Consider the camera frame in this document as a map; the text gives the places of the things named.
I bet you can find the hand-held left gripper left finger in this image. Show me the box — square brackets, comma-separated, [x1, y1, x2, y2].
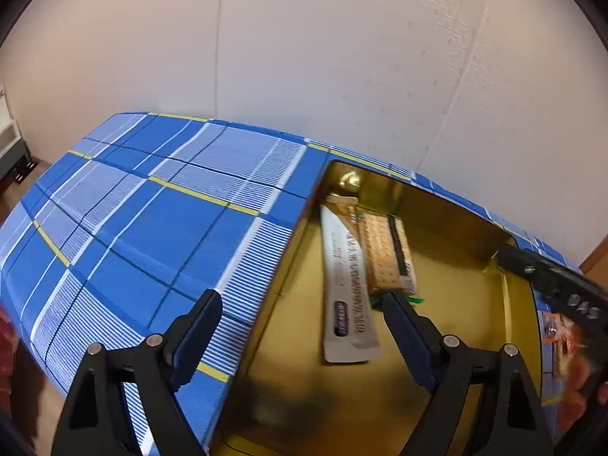
[51, 289, 224, 456]

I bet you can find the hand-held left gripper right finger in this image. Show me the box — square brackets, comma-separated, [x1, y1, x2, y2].
[382, 291, 554, 456]

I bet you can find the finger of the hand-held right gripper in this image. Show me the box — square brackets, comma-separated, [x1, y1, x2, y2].
[495, 244, 608, 334]
[577, 335, 608, 402]

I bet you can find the orange snack packet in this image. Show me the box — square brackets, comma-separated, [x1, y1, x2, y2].
[539, 310, 595, 393]

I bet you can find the gold tin box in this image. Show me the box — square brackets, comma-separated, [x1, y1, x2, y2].
[206, 159, 545, 456]

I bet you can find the person's right hand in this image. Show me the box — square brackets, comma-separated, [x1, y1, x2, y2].
[555, 381, 608, 445]

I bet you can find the green snack packet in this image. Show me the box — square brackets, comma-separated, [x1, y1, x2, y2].
[369, 293, 424, 312]

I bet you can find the long white snack bar packet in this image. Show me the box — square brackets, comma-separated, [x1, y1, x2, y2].
[319, 204, 383, 364]

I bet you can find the cracker packet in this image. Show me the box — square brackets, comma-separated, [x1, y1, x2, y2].
[356, 213, 420, 295]

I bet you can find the blue plaid cloth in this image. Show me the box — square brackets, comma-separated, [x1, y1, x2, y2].
[0, 112, 583, 456]

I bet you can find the small brown snack packet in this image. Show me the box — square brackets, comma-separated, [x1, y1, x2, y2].
[327, 194, 363, 220]

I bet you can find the person's red clothing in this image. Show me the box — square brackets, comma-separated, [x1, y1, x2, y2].
[0, 303, 22, 421]

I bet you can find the grey and white cabinet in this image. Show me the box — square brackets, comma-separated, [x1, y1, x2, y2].
[0, 83, 40, 192]

